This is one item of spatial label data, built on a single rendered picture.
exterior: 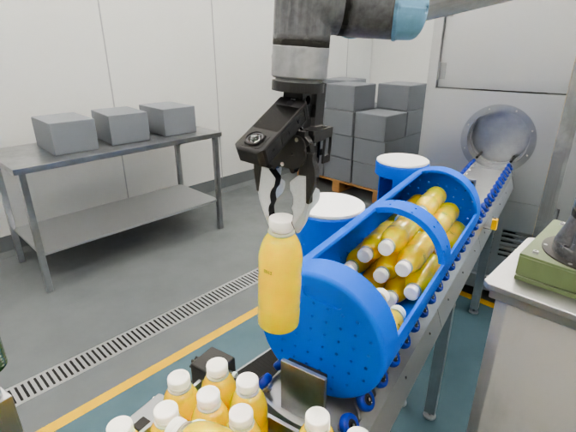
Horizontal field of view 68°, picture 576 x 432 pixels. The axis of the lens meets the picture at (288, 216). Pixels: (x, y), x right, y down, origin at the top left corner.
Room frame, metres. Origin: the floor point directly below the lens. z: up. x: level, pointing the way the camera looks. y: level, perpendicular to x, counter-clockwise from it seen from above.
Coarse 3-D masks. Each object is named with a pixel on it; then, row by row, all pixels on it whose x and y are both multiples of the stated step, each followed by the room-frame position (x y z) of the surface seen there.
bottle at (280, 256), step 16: (272, 240) 0.56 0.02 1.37; (288, 240) 0.56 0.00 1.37; (272, 256) 0.55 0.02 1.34; (288, 256) 0.55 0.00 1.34; (272, 272) 0.55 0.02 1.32; (288, 272) 0.55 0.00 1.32; (272, 288) 0.55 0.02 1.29; (288, 288) 0.55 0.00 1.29; (272, 304) 0.55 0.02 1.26; (288, 304) 0.55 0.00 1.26; (272, 320) 0.55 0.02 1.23; (288, 320) 0.55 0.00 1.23
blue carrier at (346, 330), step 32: (416, 192) 1.45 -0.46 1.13; (448, 192) 1.39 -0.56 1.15; (352, 224) 0.95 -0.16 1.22; (320, 256) 0.96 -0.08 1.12; (448, 256) 0.98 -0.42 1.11; (320, 288) 0.69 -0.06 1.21; (352, 288) 0.67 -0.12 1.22; (320, 320) 0.68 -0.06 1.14; (352, 320) 0.65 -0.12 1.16; (384, 320) 0.65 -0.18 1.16; (416, 320) 0.77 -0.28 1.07; (288, 352) 0.72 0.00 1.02; (320, 352) 0.68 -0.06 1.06; (352, 352) 0.64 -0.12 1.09; (384, 352) 0.62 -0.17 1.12; (352, 384) 0.64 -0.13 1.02
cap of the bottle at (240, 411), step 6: (234, 408) 0.51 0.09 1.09; (240, 408) 0.51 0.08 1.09; (246, 408) 0.51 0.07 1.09; (234, 414) 0.50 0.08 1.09; (240, 414) 0.50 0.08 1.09; (246, 414) 0.50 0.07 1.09; (252, 414) 0.50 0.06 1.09; (234, 420) 0.49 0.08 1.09; (240, 420) 0.49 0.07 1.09; (246, 420) 0.49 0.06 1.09; (252, 420) 0.50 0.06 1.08; (234, 426) 0.49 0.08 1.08; (240, 426) 0.49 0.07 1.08; (246, 426) 0.49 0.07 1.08
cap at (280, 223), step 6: (270, 216) 0.58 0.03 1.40; (276, 216) 0.58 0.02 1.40; (282, 216) 0.59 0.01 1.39; (288, 216) 0.59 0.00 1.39; (270, 222) 0.57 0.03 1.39; (276, 222) 0.56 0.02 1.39; (282, 222) 0.56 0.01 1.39; (288, 222) 0.56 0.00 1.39; (270, 228) 0.57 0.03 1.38; (276, 228) 0.56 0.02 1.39; (282, 228) 0.56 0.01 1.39; (288, 228) 0.56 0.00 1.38
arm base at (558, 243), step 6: (570, 216) 0.84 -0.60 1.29; (570, 222) 0.82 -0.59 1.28; (564, 228) 0.83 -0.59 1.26; (570, 228) 0.81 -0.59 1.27; (558, 234) 0.84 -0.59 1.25; (564, 234) 0.82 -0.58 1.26; (570, 234) 0.81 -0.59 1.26; (558, 240) 0.82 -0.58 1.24; (564, 240) 0.81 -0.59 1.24; (570, 240) 0.81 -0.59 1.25; (552, 246) 0.84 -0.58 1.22; (558, 246) 0.81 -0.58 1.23; (564, 246) 0.81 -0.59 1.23; (570, 246) 0.80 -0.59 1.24; (558, 252) 0.81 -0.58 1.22; (564, 252) 0.79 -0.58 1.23; (570, 252) 0.78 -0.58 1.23; (564, 258) 0.79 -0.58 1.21; (570, 258) 0.78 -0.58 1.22
